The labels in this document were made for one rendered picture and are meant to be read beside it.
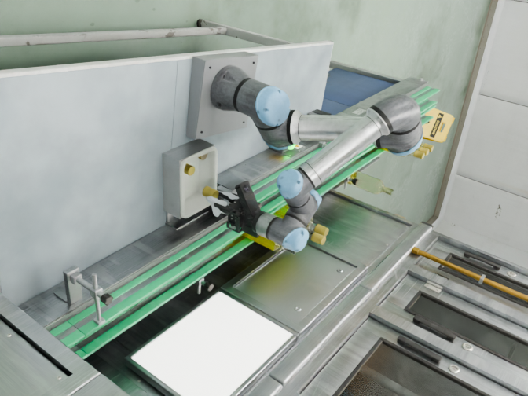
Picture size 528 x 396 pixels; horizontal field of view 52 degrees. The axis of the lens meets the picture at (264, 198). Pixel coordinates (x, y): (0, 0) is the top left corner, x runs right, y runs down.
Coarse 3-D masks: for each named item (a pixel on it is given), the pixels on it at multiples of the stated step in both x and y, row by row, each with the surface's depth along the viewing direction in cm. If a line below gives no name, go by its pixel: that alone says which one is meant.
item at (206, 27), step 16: (80, 32) 203; (96, 32) 207; (112, 32) 212; (128, 32) 217; (144, 32) 224; (160, 32) 231; (176, 32) 238; (192, 32) 246; (208, 32) 254; (224, 32) 263; (240, 32) 260
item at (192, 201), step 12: (192, 156) 175; (216, 156) 185; (180, 168) 173; (204, 168) 190; (216, 168) 188; (180, 180) 176; (192, 180) 191; (204, 180) 193; (216, 180) 190; (180, 192) 178; (192, 192) 194; (192, 204) 190; (204, 204) 191
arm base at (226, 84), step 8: (224, 72) 175; (232, 72) 175; (240, 72) 176; (216, 80) 175; (224, 80) 174; (232, 80) 174; (240, 80) 173; (216, 88) 175; (224, 88) 174; (232, 88) 173; (216, 96) 176; (224, 96) 175; (232, 96) 174; (216, 104) 179; (224, 104) 179; (232, 104) 176
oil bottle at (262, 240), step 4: (248, 236) 200; (252, 236) 199; (260, 236) 197; (256, 240) 199; (260, 240) 197; (264, 240) 196; (268, 240) 195; (264, 244) 197; (268, 244) 196; (272, 244) 194; (276, 244) 193; (272, 248) 195; (276, 248) 194; (280, 248) 194
